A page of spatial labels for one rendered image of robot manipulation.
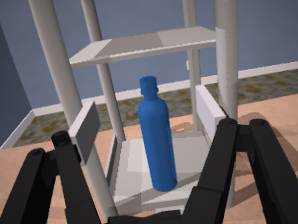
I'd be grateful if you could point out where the blue bottle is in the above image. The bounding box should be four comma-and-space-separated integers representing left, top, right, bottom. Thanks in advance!
138, 76, 177, 192

